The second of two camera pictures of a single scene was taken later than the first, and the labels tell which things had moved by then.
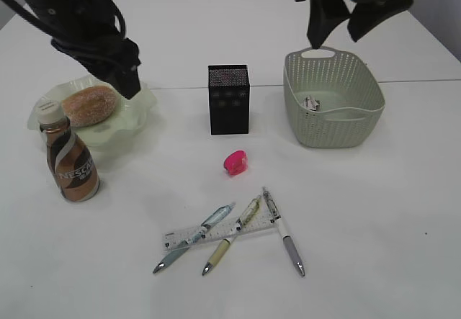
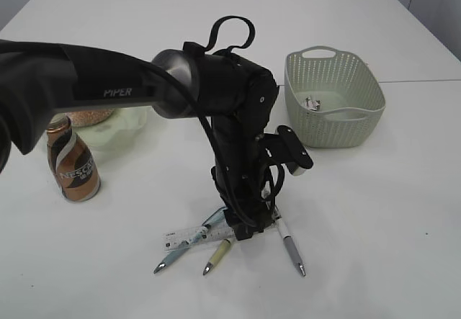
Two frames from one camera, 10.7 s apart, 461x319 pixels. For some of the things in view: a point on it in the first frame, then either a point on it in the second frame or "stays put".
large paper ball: (312, 104) stays put
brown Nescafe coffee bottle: (72, 163) stays put
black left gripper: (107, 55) -> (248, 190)
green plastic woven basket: (352, 100) stays put
